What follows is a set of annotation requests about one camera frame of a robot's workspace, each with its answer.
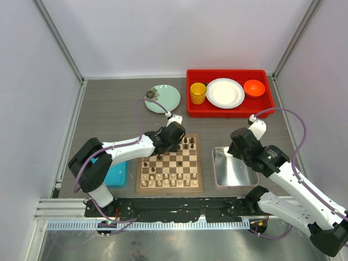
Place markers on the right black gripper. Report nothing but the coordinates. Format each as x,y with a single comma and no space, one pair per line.
234,149

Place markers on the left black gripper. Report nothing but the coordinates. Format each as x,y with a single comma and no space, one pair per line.
174,148

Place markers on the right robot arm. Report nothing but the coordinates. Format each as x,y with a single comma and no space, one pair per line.
330,235

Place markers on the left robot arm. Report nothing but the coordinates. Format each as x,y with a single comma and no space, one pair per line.
92,162

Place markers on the wooden chess board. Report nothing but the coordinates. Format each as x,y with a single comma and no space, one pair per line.
167,169

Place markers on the silver metal tray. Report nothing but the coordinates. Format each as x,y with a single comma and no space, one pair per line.
230,172

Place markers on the mint green flower plate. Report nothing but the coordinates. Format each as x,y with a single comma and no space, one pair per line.
166,95

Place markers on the yellow plastic cup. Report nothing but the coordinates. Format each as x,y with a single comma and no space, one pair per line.
197,93

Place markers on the blue plastic tray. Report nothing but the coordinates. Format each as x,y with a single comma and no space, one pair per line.
117,176

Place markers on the red plastic bin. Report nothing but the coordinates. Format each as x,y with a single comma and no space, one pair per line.
248,107

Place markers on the orange plastic bowl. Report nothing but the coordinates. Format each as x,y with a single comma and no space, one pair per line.
254,88

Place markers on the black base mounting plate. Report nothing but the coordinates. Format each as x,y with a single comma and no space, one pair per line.
181,209

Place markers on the white paper plate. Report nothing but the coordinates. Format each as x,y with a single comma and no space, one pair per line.
225,93

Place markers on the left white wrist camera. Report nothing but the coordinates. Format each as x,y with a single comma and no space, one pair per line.
173,118

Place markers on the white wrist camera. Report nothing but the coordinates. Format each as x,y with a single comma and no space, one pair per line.
257,126
173,118

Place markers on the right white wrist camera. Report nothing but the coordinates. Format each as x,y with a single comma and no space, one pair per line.
257,126

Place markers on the aluminium frame rail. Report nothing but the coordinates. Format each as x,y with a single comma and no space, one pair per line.
59,208

